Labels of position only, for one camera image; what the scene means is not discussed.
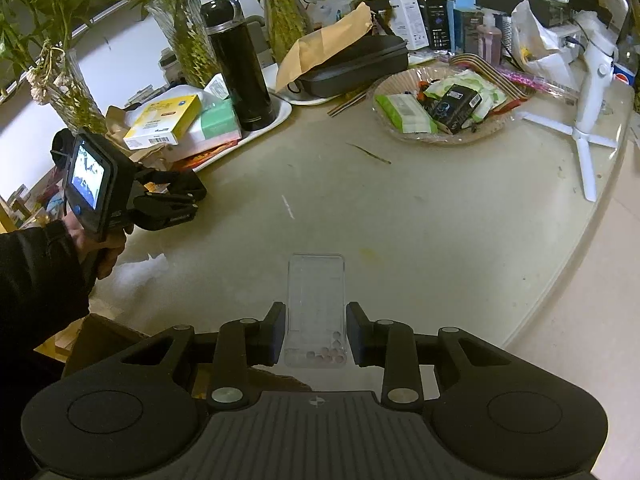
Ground small white pouch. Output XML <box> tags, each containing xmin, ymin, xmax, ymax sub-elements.
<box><xmin>202</xmin><ymin>72</ymin><xmax>231</xmax><ymax>103</ymax></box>

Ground yellow carton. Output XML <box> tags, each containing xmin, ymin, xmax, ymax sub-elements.
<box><xmin>122</xmin><ymin>95</ymin><xmax>203</xmax><ymax>151</ymax></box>

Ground black thermos bottle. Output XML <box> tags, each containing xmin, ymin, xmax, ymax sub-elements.
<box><xmin>200</xmin><ymin>0</ymin><xmax>276</xmax><ymax>132</ymax></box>

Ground pink bead strand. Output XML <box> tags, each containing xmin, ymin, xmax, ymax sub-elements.
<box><xmin>500</xmin><ymin>69</ymin><xmax>566</xmax><ymax>96</ymax></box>

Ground white dish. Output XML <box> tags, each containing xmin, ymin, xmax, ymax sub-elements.
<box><xmin>265</xmin><ymin>67</ymin><xmax>351</xmax><ymax>107</ymax></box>

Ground wide glass vase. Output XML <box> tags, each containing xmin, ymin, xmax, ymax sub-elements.
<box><xmin>145</xmin><ymin>0</ymin><xmax>223</xmax><ymax>90</ymax></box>

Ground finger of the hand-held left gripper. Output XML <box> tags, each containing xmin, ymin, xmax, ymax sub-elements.
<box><xmin>134</xmin><ymin>167</ymin><xmax>207</xmax><ymax>204</ymax></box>
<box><xmin>131</xmin><ymin>194</ymin><xmax>198</xmax><ymax>232</ymax></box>

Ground narrow glass vase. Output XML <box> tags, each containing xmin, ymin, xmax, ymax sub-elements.
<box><xmin>262</xmin><ymin>0</ymin><xmax>313</xmax><ymax>63</ymax></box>

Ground white plastic bag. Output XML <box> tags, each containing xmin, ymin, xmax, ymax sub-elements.
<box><xmin>510</xmin><ymin>0</ymin><xmax>583</xmax><ymax>88</ymax></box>

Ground clear plastic case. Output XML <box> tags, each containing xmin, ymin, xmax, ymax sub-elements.
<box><xmin>283</xmin><ymin>253</ymin><xmax>349</xmax><ymax>370</ymax></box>

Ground white tray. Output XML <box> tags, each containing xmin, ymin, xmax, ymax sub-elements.
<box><xmin>165</xmin><ymin>92</ymin><xmax>293</xmax><ymax>171</ymax></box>

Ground chopsticks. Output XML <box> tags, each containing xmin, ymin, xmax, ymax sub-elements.
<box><xmin>327</xmin><ymin>89</ymin><xmax>373</xmax><ymax>117</ymax></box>

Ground brown paper envelope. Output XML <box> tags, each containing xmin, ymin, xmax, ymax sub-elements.
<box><xmin>275</xmin><ymin>1</ymin><xmax>375</xmax><ymax>93</ymax></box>

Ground white carton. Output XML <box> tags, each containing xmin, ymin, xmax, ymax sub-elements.
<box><xmin>362</xmin><ymin>0</ymin><xmax>426</xmax><ymax>51</ymax></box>

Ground red flat packet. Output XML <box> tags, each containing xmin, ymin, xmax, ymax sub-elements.
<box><xmin>172</xmin><ymin>141</ymin><xmax>238</xmax><ymax>171</ymax></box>

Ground person's left forearm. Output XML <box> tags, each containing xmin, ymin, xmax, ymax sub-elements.
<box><xmin>0</xmin><ymin>220</ymin><xmax>96</xmax><ymax>411</ymax></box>

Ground tall black carton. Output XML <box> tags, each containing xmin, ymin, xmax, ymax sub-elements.
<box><xmin>424</xmin><ymin>0</ymin><xmax>451</xmax><ymax>51</ymax></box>

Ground rainbow ribbon cable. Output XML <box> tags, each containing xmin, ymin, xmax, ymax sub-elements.
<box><xmin>449</xmin><ymin>52</ymin><xmax>531</xmax><ymax>103</ymax></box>

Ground white green packet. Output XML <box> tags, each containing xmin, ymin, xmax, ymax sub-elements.
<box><xmin>424</xmin><ymin>71</ymin><xmax>508</xmax><ymax>123</ymax></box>

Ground glass dish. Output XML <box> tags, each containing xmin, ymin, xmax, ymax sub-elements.
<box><xmin>372</xmin><ymin>66</ymin><xmax>516</xmax><ymax>147</ymax></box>

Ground cola bottle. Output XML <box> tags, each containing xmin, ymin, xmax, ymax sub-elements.
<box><xmin>612</xmin><ymin>35</ymin><xmax>640</xmax><ymax>88</ymax></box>

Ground thin stick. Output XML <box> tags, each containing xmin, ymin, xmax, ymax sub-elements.
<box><xmin>345</xmin><ymin>142</ymin><xmax>392</xmax><ymax>165</ymax></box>

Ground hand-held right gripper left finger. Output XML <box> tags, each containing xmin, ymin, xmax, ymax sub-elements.
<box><xmin>111</xmin><ymin>301</ymin><xmax>289</xmax><ymax>407</ymax></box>

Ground black bag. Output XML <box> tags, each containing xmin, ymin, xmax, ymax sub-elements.
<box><xmin>51</xmin><ymin>128</ymin><xmax>77</xmax><ymax>173</ymax></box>

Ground black zip case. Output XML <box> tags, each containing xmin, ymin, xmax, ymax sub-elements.
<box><xmin>295</xmin><ymin>34</ymin><xmax>411</xmax><ymax>99</ymax></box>

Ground wooden side table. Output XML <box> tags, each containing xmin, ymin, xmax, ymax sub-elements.
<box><xmin>0</xmin><ymin>180</ymin><xmax>68</xmax><ymax>233</ymax></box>

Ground person's left hand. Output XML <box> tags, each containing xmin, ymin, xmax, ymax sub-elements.
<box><xmin>65</xmin><ymin>217</ymin><xmax>129</xmax><ymax>281</ymax></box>

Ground green tissue box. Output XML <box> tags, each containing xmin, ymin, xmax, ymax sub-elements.
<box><xmin>187</xmin><ymin>99</ymin><xmax>243</xmax><ymax>145</ymax></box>

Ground green wipes pack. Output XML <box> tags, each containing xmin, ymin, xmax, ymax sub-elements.
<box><xmin>375</xmin><ymin>94</ymin><xmax>438</xmax><ymax>135</ymax></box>

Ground glass jar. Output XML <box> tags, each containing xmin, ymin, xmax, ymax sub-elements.
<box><xmin>159</xmin><ymin>47</ymin><xmax>183</xmax><ymax>83</ymax></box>

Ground blue carton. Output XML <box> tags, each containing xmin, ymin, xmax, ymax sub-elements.
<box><xmin>446</xmin><ymin>0</ymin><xmax>485</xmax><ymax>55</ymax></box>

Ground black flat device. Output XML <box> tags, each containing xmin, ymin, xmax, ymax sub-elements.
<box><xmin>474</xmin><ymin>0</ymin><xmax>601</xmax><ymax>28</ymax></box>

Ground white gimbal tripod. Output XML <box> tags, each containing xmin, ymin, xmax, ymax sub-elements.
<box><xmin>515</xmin><ymin>0</ymin><xmax>632</xmax><ymax>203</ymax></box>

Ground green leafy plant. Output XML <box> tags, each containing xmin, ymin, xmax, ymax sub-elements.
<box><xmin>0</xmin><ymin>0</ymin><xmax>231</xmax><ymax>96</ymax></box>

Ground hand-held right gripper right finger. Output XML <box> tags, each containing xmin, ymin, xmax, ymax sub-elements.
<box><xmin>346</xmin><ymin>301</ymin><xmax>532</xmax><ymax>408</ymax></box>

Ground small black carton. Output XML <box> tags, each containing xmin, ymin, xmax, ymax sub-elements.
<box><xmin>432</xmin><ymin>84</ymin><xmax>482</xmax><ymax>135</ymax></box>

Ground pink bottle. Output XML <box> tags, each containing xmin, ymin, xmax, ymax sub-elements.
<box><xmin>476</xmin><ymin>12</ymin><xmax>503</xmax><ymax>67</ymax></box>

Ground brown cardboard box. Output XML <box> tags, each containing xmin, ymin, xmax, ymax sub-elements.
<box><xmin>62</xmin><ymin>312</ymin><xmax>313</xmax><ymax>403</ymax></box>

